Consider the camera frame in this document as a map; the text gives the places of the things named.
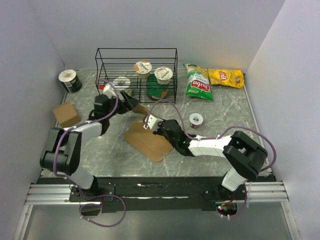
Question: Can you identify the purple cable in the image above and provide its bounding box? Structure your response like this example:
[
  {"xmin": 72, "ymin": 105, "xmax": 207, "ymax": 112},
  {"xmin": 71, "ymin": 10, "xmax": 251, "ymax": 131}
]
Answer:
[
  {"xmin": 53, "ymin": 78, "xmax": 127, "ymax": 228},
  {"xmin": 144, "ymin": 99, "xmax": 277, "ymax": 218}
]

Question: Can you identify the white lidded cup lower shelf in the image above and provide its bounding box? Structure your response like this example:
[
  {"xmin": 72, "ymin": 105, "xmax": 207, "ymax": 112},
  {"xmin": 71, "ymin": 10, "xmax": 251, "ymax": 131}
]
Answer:
[{"xmin": 112, "ymin": 76, "xmax": 132, "ymax": 96}]

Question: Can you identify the black can white lid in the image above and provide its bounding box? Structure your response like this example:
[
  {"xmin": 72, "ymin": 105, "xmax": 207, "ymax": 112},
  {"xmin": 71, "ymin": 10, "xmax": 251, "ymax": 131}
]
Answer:
[{"xmin": 58, "ymin": 69, "xmax": 82, "ymax": 93}]

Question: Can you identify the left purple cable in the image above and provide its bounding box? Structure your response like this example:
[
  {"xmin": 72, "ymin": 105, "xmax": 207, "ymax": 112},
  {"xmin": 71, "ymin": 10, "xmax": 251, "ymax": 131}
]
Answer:
[{"xmin": 53, "ymin": 78, "xmax": 127, "ymax": 228}]

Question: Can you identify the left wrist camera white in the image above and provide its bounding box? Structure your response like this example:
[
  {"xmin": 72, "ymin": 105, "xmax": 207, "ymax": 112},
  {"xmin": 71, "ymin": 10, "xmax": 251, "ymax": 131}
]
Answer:
[{"xmin": 99, "ymin": 84, "xmax": 118, "ymax": 99}]

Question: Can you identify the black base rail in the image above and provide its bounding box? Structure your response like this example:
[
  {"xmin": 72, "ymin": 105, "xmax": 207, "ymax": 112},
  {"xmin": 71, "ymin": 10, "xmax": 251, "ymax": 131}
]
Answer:
[{"xmin": 27, "ymin": 176, "xmax": 283, "ymax": 216}]

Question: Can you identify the yogurt cup beige label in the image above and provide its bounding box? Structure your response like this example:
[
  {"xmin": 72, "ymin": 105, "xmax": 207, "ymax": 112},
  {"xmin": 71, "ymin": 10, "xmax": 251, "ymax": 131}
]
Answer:
[{"xmin": 154, "ymin": 67, "xmax": 173, "ymax": 85}]

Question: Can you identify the yogurt cup orange label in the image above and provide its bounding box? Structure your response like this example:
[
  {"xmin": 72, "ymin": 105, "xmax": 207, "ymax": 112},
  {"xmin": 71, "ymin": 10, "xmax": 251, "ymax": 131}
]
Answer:
[{"xmin": 134, "ymin": 60, "xmax": 152, "ymax": 79}]

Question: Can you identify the small folded cardboard box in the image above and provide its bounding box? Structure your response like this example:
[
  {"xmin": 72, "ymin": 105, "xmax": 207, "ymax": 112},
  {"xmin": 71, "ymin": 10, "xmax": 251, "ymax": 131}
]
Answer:
[{"xmin": 52, "ymin": 101, "xmax": 81, "ymax": 128}]

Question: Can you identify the green Chuba chips bag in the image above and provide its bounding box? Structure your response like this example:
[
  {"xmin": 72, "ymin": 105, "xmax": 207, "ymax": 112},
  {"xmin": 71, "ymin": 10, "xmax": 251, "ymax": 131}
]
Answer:
[{"xmin": 184, "ymin": 64, "xmax": 214, "ymax": 101}]

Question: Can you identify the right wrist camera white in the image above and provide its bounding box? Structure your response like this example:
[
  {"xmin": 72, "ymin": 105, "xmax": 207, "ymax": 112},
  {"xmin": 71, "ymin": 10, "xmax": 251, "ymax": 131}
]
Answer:
[{"xmin": 143, "ymin": 114, "xmax": 164, "ymax": 132}]

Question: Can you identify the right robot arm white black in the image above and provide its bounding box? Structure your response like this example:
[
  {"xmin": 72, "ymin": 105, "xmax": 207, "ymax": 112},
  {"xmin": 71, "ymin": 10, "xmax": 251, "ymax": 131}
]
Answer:
[{"xmin": 144, "ymin": 117, "xmax": 268, "ymax": 200}]

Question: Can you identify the yellow Lays chips bag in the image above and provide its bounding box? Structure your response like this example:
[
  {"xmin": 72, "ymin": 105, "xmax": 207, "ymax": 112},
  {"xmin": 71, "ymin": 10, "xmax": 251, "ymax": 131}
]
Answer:
[{"xmin": 208, "ymin": 68, "xmax": 245, "ymax": 89}]

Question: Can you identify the black wire rack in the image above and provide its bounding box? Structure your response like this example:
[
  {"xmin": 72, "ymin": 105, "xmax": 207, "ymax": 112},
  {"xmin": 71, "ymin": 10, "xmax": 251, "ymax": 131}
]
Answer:
[{"xmin": 95, "ymin": 47, "xmax": 178, "ymax": 103}]

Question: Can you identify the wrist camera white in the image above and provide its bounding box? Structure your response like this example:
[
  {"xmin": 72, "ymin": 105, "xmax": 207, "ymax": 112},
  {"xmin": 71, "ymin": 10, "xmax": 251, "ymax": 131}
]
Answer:
[
  {"xmin": 143, "ymin": 114, "xmax": 164, "ymax": 132},
  {"xmin": 99, "ymin": 84, "xmax": 118, "ymax": 99}
]

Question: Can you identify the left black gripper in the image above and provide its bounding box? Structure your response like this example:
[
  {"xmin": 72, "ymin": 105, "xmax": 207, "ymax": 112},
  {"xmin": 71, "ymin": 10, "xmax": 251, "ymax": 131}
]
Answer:
[{"xmin": 105, "ymin": 90, "xmax": 140, "ymax": 119}]

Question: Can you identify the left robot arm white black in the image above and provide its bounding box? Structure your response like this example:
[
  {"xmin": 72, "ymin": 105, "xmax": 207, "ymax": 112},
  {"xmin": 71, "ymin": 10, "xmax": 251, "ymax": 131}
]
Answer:
[{"xmin": 39, "ymin": 90, "xmax": 140, "ymax": 201}]

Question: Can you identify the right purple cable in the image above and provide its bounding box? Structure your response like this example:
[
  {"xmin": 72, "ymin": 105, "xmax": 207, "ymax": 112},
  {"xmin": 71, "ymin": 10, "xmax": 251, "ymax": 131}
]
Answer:
[{"xmin": 144, "ymin": 99, "xmax": 277, "ymax": 218}]

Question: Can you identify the brown cardboard box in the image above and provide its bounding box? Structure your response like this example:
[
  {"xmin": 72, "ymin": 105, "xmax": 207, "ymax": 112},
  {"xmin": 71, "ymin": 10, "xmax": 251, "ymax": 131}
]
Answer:
[{"xmin": 124, "ymin": 104, "xmax": 174, "ymax": 163}]

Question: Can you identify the small purple yogurt cup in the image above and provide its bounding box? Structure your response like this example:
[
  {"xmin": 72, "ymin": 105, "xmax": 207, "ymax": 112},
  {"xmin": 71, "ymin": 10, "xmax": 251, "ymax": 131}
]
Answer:
[{"xmin": 189, "ymin": 113, "xmax": 204, "ymax": 129}]

